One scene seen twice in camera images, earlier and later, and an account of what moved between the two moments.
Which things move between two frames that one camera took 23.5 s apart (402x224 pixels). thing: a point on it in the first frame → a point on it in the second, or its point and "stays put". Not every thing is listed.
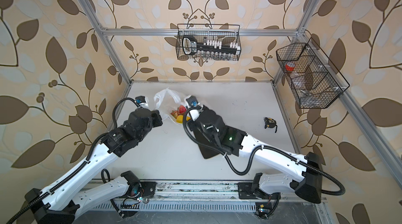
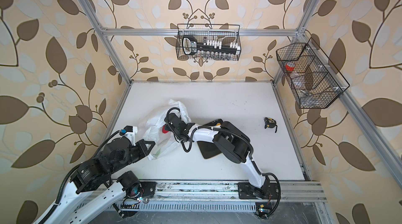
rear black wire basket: (208, 42) stays put
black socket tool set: (191, 46) stays put
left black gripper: (155, 115) → (143, 150)
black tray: (206, 152) stays put
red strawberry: (182, 109) → (164, 131)
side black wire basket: (316, 84) stays put
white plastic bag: (167, 101) → (164, 142)
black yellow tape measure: (270, 123) stays put
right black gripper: (192, 125) → (167, 127)
